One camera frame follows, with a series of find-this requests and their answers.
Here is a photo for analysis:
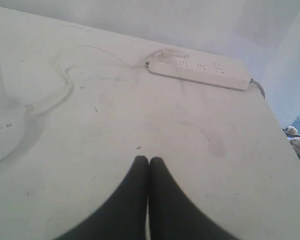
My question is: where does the white lamp power cable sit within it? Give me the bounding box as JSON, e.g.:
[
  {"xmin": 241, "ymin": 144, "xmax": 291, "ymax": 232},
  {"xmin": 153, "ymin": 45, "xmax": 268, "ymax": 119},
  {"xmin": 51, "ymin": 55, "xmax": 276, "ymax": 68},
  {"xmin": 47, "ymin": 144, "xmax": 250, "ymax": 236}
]
[{"xmin": 24, "ymin": 45, "xmax": 151, "ymax": 118}]

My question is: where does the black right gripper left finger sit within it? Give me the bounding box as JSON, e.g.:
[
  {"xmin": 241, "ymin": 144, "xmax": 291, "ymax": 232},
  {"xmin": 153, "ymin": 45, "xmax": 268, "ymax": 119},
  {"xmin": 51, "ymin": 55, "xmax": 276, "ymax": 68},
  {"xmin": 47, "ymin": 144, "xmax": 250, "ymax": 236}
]
[{"xmin": 57, "ymin": 155, "xmax": 149, "ymax": 240}]

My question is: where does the white desk lamp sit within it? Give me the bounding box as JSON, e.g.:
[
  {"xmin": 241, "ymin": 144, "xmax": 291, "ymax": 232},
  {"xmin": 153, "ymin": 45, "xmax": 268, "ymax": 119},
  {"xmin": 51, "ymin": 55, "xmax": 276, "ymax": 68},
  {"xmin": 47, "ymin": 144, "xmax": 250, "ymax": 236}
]
[{"xmin": 0, "ymin": 9, "xmax": 31, "ymax": 167}]

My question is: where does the small beige fluffy object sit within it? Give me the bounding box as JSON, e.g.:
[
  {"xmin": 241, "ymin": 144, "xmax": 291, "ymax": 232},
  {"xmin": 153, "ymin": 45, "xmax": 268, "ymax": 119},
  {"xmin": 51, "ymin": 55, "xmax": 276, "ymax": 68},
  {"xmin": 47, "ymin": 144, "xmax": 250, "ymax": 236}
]
[{"xmin": 283, "ymin": 125, "xmax": 298, "ymax": 136}]

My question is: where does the grey power strip cable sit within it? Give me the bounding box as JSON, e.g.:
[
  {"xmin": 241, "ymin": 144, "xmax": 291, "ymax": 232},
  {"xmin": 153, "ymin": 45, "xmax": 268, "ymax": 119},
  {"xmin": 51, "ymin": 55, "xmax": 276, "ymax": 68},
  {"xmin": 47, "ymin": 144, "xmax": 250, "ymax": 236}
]
[{"xmin": 249, "ymin": 78, "xmax": 267, "ymax": 100}]

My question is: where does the white power strip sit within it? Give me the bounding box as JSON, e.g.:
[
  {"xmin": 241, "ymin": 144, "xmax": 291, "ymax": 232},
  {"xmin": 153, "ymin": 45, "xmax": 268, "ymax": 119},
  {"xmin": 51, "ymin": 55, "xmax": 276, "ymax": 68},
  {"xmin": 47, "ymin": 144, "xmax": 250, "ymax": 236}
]
[{"xmin": 148, "ymin": 52, "xmax": 251, "ymax": 91}]

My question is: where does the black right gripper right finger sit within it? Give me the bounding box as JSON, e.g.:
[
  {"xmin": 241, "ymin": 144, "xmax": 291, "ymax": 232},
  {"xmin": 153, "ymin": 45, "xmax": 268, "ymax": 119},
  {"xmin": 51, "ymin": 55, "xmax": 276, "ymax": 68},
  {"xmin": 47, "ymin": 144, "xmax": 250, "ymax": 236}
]
[{"xmin": 148, "ymin": 157, "xmax": 237, "ymax": 240}]

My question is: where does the white plug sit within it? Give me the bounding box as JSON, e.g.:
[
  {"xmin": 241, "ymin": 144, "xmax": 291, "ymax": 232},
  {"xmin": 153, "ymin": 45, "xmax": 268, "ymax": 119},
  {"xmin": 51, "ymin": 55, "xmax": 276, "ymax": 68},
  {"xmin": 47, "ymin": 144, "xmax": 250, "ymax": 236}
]
[{"xmin": 154, "ymin": 48, "xmax": 190, "ymax": 64}]

